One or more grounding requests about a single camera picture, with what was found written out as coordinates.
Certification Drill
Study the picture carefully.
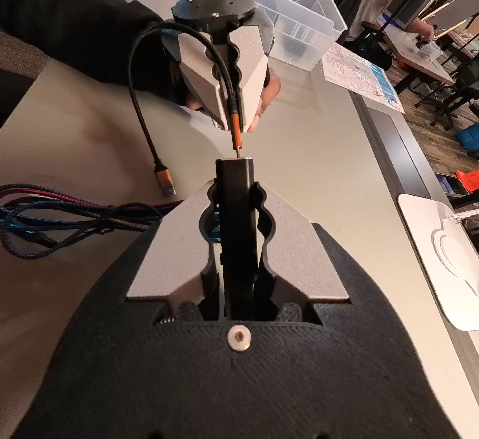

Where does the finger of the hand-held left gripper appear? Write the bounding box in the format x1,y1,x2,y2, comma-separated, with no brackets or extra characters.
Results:
226,26,270,134
178,32,230,131

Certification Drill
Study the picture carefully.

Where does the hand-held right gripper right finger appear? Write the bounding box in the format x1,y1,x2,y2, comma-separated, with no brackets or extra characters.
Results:
255,182,350,321

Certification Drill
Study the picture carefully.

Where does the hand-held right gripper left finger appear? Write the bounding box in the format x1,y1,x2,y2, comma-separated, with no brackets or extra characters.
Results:
126,179,220,321

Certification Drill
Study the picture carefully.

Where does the black cable with orange plug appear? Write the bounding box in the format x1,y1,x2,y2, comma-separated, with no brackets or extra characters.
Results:
128,22,244,197

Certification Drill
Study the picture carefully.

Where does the blue braided usb cable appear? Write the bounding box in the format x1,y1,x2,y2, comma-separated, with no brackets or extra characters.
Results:
0,184,222,260

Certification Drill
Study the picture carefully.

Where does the clear plastic bin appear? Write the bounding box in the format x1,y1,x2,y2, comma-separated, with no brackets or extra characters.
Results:
232,0,349,72

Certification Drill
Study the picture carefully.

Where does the black usb hub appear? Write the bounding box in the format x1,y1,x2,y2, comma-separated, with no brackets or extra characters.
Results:
215,156,259,320

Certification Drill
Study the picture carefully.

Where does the red braided usb cable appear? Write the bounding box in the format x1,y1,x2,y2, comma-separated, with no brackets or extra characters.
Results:
0,185,180,209

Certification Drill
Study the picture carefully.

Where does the person's left forearm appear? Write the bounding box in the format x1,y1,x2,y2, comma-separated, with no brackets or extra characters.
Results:
0,0,188,107

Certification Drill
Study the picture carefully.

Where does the person's left hand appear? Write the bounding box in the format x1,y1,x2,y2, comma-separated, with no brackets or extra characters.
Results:
185,70,281,135

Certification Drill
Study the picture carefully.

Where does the blue white paper sheet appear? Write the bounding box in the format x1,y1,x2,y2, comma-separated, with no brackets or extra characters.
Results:
321,42,405,114

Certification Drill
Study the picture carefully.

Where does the white document stand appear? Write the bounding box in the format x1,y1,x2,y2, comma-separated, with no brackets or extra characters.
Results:
397,193,479,332

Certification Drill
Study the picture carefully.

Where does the work table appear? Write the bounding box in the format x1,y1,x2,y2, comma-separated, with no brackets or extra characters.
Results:
378,16,455,86

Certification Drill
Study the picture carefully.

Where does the orange traffic cone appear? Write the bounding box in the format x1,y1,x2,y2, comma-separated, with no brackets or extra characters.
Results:
455,170,479,194

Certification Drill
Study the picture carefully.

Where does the blue bag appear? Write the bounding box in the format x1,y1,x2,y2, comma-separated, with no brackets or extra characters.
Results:
455,126,479,151

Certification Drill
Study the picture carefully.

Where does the black office chair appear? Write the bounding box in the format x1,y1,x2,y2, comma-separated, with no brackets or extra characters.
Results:
415,61,479,131

